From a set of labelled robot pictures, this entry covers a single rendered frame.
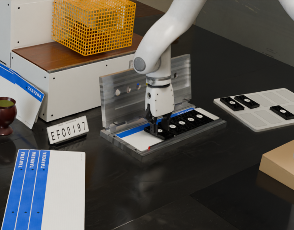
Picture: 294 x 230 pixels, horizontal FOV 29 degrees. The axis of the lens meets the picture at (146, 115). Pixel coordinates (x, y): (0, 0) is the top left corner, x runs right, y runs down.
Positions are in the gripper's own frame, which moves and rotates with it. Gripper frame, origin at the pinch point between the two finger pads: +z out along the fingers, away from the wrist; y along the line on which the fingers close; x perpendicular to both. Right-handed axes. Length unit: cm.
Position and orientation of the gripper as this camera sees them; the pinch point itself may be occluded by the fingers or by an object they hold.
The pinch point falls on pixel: (159, 127)
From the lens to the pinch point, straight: 195.3
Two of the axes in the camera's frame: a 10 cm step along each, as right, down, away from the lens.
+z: 0.3, 9.5, 3.1
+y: 7.0, -2.4, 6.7
